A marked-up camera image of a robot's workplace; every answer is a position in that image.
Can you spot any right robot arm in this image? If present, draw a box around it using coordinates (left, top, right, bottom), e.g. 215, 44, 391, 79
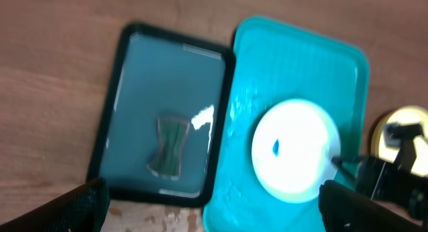
332, 123, 427, 227

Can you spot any black water tray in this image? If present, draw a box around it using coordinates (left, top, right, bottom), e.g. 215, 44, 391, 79
86, 22, 236, 207

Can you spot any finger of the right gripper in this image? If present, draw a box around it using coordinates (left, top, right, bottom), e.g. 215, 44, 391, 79
331, 156, 368, 182

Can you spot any teal plastic tray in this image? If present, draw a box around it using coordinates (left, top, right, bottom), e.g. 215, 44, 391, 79
203, 17, 369, 231

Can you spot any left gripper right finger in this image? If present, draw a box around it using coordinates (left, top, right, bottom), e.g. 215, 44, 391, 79
318, 181, 425, 232

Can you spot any green and orange sponge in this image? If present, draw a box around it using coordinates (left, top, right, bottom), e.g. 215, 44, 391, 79
147, 117, 190, 180

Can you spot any yellow plate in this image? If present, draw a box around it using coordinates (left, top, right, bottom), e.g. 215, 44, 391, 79
368, 106, 427, 177

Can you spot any light blue plate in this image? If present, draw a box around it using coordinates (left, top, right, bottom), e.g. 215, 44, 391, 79
251, 99, 341, 203

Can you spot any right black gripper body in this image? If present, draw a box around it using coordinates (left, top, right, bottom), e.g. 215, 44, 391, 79
355, 156, 427, 222

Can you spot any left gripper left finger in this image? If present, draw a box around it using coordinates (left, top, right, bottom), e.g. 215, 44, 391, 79
1, 179, 110, 232

